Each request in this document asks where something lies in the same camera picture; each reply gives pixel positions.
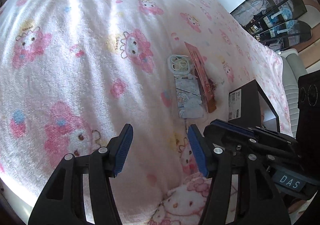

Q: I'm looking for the brown wooden comb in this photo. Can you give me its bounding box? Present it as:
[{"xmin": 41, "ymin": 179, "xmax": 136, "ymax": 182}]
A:
[{"xmin": 207, "ymin": 98, "xmax": 216, "ymax": 113}]

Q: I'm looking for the red poster card pack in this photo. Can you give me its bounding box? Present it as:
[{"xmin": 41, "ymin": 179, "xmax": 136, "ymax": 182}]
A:
[{"xmin": 184, "ymin": 42, "xmax": 215, "ymax": 109}]

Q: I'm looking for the grey padded headboard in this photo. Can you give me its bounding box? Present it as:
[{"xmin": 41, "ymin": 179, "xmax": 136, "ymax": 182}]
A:
[{"xmin": 280, "ymin": 49, "xmax": 307, "ymax": 138}]

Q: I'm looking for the clear cartoon phone case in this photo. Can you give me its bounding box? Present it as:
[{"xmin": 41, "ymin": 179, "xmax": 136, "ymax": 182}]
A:
[{"xmin": 167, "ymin": 54, "xmax": 204, "ymax": 119}]

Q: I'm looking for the black glass display cabinet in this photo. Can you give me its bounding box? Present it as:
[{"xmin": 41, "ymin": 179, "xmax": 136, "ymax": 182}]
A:
[{"xmin": 231, "ymin": 0, "xmax": 312, "ymax": 52}]

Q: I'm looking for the black cardboard storage box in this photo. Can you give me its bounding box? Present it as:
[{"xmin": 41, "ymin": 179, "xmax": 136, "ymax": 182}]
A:
[{"xmin": 228, "ymin": 80, "xmax": 280, "ymax": 132}]

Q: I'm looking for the pink bunny print blanket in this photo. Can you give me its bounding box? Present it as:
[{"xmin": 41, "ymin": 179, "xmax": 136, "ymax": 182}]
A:
[{"xmin": 1, "ymin": 0, "xmax": 292, "ymax": 224}]

